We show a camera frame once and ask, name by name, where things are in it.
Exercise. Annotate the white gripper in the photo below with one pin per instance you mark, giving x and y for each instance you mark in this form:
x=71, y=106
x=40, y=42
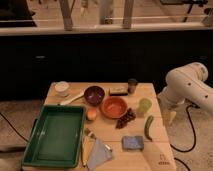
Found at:
x=167, y=108

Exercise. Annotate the blue sponge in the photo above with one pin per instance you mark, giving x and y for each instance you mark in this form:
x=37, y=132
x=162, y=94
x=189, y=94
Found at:
x=132, y=143

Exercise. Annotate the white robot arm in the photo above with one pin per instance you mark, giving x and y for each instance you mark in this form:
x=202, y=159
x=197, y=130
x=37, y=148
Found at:
x=185, y=83

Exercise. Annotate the green plastic tray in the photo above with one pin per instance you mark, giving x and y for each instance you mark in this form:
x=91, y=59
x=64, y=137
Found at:
x=55, y=141

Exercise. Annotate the green cucumber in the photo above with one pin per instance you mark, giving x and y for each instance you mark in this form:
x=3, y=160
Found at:
x=147, y=126

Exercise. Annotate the light green cup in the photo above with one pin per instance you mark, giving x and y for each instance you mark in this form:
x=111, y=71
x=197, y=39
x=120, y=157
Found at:
x=144, y=105

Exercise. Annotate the dark pepper shaker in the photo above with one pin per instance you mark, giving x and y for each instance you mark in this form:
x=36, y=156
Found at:
x=132, y=84

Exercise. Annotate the orange bowl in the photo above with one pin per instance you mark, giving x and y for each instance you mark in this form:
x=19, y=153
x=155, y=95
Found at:
x=114, y=107

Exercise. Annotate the dark rectangular eraser block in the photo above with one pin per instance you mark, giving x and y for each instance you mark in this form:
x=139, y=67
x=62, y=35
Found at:
x=118, y=91

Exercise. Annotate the grey folded cloth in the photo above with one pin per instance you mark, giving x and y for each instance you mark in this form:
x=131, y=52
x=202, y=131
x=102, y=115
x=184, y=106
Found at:
x=100, y=154

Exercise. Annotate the orange fruit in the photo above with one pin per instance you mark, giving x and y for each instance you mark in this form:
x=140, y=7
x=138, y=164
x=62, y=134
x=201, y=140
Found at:
x=91, y=114

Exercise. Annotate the dark purple bowl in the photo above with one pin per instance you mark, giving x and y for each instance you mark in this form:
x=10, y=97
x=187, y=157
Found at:
x=94, y=95

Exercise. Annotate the white spoon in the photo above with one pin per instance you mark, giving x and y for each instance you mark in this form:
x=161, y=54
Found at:
x=72, y=99

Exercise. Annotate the small white cup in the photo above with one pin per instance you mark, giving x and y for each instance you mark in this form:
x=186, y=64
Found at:
x=62, y=88

